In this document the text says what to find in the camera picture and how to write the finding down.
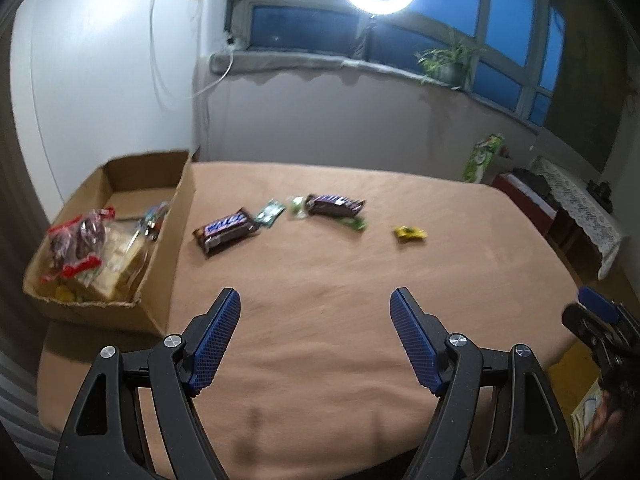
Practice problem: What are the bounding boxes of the green snack bag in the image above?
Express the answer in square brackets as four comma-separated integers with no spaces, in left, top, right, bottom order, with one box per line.
[461,133,505,184]

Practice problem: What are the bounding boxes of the yellow printed package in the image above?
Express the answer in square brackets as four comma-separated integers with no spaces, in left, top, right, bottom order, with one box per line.
[571,380,628,461]

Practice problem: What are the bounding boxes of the green white snack packet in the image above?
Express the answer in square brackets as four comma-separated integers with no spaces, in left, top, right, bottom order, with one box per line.
[254,199,287,229]

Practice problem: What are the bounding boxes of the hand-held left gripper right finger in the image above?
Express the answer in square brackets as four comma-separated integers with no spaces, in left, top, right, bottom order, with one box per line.
[389,287,583,480]

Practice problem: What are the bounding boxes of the grey windowsill cover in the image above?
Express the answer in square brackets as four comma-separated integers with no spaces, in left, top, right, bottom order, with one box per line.
[210,50,546,133]

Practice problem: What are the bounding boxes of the potted spider plant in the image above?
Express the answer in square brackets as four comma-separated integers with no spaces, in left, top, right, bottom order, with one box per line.
[415,30,488,91]

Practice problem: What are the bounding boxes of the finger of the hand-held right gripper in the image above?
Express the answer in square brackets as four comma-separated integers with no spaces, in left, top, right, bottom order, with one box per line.
[577,286,624,325]
[562,303,609,356]

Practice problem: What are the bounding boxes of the brown chocolate bar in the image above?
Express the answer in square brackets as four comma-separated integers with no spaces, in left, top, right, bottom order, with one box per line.
[193,207,262,257]
[305,193,367,219]

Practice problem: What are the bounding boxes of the red snack packet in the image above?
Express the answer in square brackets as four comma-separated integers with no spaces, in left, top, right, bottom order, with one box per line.
[75,206,117,256]
[42,215,101,282]

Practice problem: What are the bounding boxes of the red cabinet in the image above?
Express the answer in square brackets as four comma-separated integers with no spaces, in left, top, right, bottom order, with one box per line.
[490,172,563,251]

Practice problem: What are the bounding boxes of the cardboard box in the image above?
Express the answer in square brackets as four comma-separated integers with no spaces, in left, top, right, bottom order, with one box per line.
[22,149,196,336]

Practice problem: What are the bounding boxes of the clear biscuit pack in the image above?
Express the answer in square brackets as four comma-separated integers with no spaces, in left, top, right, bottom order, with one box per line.
[87,222,153,303]

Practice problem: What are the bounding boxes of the window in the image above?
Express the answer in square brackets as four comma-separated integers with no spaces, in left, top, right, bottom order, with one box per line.
[232,0,568,128]

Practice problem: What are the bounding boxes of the ring light stand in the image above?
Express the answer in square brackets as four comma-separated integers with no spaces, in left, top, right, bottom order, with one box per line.
[357,10,377,61]

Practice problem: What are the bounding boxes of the white cable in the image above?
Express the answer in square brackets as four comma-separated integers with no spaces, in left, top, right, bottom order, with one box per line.
[149,0,236,107]

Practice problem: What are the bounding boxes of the dark curtain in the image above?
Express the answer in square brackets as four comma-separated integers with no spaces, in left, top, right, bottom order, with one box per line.
[542,0,636,176]

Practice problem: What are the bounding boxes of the white lace cloth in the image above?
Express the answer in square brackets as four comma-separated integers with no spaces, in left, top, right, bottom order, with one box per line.
[530,157,626,281]

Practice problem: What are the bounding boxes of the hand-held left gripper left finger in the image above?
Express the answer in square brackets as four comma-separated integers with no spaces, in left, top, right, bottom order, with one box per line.
[52,287,242,480]

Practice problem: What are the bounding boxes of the small black device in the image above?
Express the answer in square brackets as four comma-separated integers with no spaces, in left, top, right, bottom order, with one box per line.
[587,180,616,211]

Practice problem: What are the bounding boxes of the grey ribbed panel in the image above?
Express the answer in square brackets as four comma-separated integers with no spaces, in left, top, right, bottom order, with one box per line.
[0,350,56,466]

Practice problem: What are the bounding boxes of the blue snack packet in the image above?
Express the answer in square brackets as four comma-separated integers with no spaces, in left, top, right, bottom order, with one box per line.
[140,201,171,242]

